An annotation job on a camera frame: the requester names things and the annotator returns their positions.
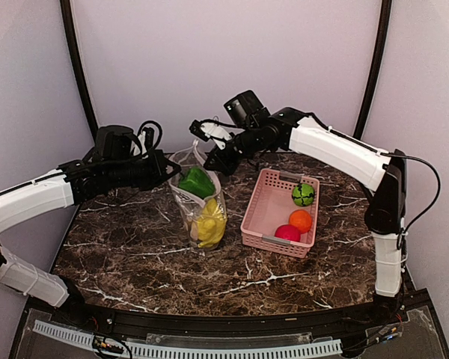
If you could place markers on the black front rail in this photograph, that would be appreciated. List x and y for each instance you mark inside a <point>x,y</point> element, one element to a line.
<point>141,305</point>

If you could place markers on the white slotted cable duct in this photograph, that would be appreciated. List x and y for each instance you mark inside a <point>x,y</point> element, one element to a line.
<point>167,346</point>

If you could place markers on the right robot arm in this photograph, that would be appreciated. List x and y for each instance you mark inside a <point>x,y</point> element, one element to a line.
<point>254,129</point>

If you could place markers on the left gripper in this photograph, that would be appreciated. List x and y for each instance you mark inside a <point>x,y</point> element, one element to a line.
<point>159,171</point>

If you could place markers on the red apple toy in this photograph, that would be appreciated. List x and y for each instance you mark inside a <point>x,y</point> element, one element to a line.
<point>288,232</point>

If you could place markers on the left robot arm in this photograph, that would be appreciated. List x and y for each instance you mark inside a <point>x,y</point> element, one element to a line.
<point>120,158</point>

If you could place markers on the left black frame post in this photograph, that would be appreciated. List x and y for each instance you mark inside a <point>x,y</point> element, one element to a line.
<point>76,62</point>

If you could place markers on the right black frame post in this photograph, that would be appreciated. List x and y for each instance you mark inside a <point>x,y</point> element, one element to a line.
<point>375,67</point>

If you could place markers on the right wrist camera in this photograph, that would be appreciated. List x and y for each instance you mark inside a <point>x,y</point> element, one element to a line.
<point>210,130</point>

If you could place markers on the green watermelon toy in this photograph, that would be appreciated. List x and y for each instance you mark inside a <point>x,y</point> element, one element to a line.
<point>303,194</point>

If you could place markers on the green bell pepper toy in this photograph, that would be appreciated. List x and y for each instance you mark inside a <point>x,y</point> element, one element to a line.
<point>197,182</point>

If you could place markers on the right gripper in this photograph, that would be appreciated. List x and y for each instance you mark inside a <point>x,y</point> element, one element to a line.
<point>225,164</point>

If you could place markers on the pink perforated plastic basket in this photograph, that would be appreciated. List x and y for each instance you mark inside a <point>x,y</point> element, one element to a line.
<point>270,206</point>

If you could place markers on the clear polka dot zip bag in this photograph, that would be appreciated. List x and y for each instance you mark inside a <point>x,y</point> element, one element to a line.
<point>191,206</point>

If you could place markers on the yellow pear toy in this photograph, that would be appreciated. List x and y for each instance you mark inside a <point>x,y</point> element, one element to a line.
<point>211,224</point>

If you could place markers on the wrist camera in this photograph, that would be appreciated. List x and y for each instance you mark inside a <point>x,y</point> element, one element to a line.
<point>210,130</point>
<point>146,138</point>

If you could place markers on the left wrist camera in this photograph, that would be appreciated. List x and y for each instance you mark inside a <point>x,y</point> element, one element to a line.
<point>146,138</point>

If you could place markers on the orange fruit toy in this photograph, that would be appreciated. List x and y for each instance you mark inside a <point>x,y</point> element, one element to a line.
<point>301,220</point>

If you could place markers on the black frame post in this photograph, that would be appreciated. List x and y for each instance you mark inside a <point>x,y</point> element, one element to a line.
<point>375,67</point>
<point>76,62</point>

